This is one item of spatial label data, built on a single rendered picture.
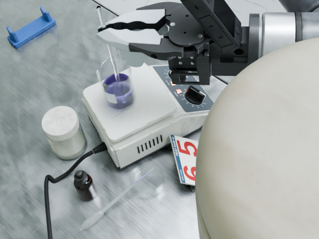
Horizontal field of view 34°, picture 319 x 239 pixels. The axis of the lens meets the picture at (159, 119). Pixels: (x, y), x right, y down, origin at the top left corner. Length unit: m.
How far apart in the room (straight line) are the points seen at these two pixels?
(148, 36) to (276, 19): 0.16
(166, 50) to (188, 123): 0.23
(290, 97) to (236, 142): 0.02
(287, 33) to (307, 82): 0.49
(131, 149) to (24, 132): 0.22
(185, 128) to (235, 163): 0.71
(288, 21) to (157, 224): 0.36
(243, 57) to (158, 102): 0.19
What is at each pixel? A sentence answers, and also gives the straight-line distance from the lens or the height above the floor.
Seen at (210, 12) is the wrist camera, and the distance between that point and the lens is 0.63.
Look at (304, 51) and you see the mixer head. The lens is 0.18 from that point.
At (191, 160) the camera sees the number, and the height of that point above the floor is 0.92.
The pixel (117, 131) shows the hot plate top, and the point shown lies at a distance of 0.81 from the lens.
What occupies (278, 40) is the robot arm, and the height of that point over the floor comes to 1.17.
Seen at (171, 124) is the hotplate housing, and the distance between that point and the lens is 0.83.
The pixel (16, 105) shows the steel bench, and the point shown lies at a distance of 1.00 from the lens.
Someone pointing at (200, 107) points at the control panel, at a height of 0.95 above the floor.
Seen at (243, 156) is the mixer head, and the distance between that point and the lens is 0.15.
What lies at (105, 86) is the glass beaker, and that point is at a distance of 0.78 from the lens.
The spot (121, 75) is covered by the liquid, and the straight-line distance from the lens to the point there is 0.82.
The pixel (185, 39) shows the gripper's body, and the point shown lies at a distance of 0.66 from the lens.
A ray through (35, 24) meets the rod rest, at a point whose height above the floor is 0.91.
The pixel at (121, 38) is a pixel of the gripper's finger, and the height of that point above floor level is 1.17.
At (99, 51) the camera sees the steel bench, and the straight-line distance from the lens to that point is 1.04.
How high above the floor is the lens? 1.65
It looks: 55 degrees down
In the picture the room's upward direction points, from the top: 10 degrees counter-clockwise
